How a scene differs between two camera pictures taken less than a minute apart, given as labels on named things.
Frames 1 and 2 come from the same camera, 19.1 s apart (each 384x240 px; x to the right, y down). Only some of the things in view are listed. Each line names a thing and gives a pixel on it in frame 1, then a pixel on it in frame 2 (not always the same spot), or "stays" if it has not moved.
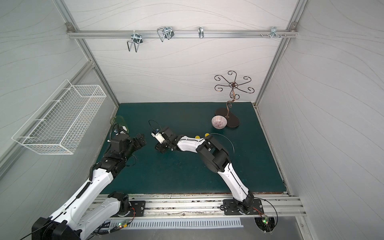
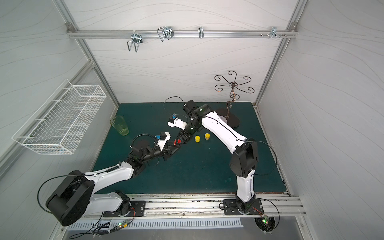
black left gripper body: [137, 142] to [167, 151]
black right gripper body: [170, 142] to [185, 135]
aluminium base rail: [275, 205] stays
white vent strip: [119, 224] stays
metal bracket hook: [273, 32] stays
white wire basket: [58, 126] stays
